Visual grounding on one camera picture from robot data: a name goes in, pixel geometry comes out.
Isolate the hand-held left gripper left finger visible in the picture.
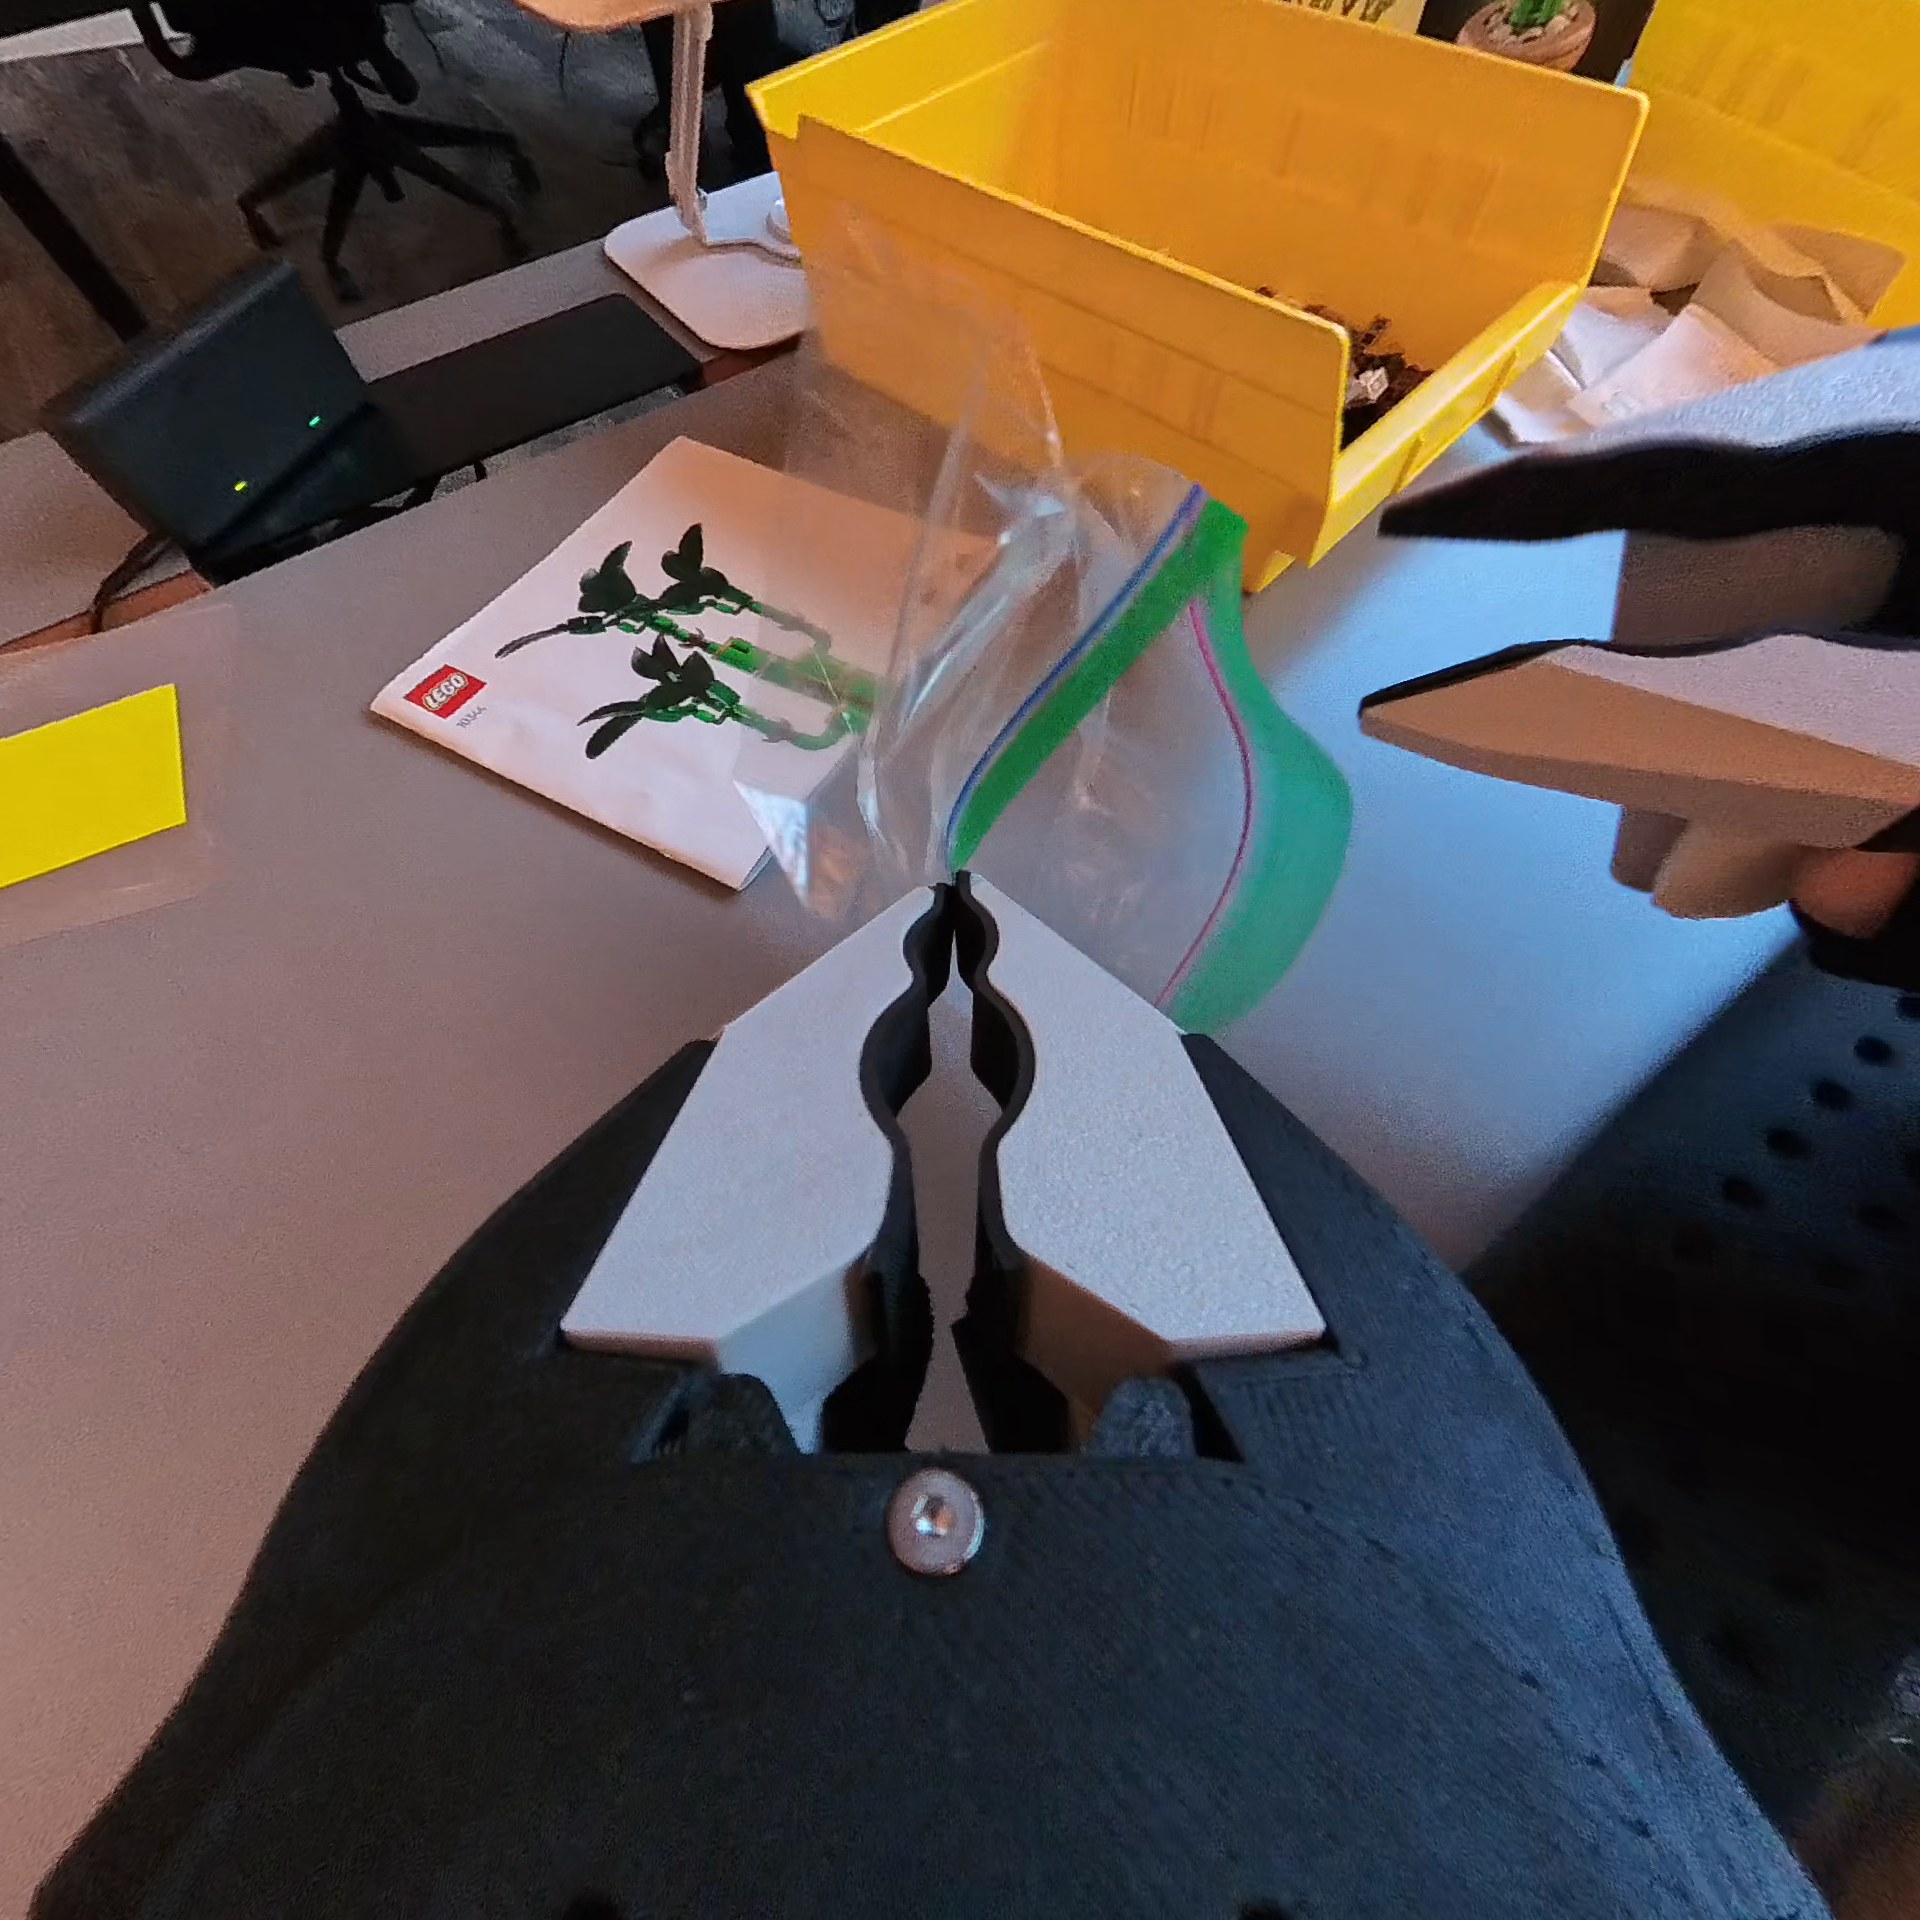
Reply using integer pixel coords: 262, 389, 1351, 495
561, 881, 962, 1453

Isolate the black perforated pad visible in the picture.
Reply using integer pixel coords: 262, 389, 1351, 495
1457, 942, 1920, 1920

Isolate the yellow plastic parts bin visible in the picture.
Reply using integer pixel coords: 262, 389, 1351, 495
742, 0, 1654, 596
1622, 0, 1920, 327

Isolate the person's right hand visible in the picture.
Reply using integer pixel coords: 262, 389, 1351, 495
1791, 837, 1920, 944

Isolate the black toy set box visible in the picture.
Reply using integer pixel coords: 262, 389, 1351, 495
1303, 0, 1654, 79

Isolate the black electronic box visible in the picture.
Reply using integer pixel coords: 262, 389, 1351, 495
39, 255, 415, 583

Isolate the grey desk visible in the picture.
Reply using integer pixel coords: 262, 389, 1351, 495
0, 168, 1920, 1876

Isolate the clear plastic bag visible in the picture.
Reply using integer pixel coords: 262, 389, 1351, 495
0, 596, 245, 958
732, 199, 1362, 1040

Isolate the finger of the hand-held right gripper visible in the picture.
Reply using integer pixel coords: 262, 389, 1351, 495
1358, 633, 1920, 857
1373, 319, 1920, 649

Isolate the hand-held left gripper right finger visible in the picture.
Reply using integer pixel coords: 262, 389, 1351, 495
950, 873, 1330, 1453

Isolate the instruction booklet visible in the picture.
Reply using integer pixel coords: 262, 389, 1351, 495
367, 432, 905, 893

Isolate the black office chair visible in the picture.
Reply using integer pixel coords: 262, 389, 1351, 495
124, 0, 543, 303

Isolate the yellow sticky note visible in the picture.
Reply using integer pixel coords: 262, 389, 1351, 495
0, 679, 191, 893

